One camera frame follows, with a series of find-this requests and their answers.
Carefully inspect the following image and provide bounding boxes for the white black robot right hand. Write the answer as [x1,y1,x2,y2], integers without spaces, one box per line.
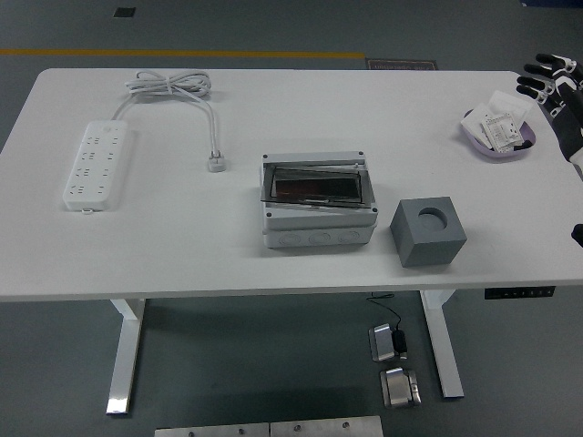
[517,52,583,183]

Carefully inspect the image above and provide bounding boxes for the smoky transparent hinged box lid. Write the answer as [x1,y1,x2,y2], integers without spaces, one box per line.
[263,161,373,214]

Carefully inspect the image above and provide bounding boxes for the grey plastic junction box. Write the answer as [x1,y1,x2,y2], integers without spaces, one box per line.
[259,149,379,250]

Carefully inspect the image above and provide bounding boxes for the orange cylindrical battery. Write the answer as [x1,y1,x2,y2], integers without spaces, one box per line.
[278,179,320,198]

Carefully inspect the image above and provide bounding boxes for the plain white plastic bag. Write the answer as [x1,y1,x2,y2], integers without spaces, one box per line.
[489,89,533,122]

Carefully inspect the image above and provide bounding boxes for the printed white socket card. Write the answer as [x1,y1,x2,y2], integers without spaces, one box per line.
[480,112,525,150]

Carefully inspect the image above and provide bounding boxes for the purple shallow dish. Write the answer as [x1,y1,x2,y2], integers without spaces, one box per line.
[458,108,539,164]

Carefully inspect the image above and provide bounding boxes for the small white packet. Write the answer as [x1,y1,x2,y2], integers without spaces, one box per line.
[460,103,492,146]

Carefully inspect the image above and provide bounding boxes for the black table control panel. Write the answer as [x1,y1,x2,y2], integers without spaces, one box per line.
[484,285,557,300]

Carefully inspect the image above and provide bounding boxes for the brown floor sign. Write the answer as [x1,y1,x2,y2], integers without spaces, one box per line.
[365,57,439,72]

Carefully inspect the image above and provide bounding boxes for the grey block with round hole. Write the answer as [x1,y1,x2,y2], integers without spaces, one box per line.
[390,196,468,269]

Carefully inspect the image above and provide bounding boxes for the white table leg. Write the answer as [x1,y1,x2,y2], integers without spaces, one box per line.
[419,289,465,400]
[105,298,147,415]

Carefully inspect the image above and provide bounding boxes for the silver foot pedal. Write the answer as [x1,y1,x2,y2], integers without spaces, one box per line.
[379,367,423,408]
[367,322,409,363]

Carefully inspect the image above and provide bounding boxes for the grey metal plate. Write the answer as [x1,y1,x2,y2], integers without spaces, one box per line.
[154,422,272,437]

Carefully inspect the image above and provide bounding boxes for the white power strip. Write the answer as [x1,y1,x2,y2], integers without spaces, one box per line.
[61,118,137,214]

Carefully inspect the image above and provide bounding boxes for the black pedal cable with plug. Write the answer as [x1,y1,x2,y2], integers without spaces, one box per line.
[367,292,410,361]

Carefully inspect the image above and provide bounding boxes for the white power strip cord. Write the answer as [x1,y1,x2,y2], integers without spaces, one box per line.
[110,69,228,174]

